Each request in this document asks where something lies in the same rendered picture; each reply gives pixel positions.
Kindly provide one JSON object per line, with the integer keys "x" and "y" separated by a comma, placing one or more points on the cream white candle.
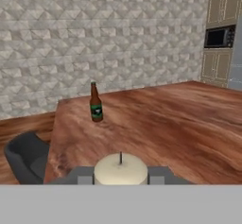
{"x": 121, "y": 171}

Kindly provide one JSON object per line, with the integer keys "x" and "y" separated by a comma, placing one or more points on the brown beer bottle green label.
{"x": 96, "y": 106}

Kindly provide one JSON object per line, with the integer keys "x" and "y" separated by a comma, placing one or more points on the dark grey chair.
{"x": 27, "y": 158}

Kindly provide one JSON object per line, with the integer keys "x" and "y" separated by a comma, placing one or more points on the grey fridge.
{"x": 235, "y": 51}

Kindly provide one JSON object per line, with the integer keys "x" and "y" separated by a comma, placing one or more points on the beige cupboard run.
{"x": 220, "y": 35}

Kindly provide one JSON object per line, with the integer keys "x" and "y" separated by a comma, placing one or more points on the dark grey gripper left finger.
{"x": 82, "y": 175}

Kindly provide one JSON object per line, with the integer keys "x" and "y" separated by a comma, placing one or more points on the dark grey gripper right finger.
{"x": 159, "y": 175}

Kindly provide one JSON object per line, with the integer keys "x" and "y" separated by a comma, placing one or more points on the black microwave oven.
{"x": 219, "y": 37}

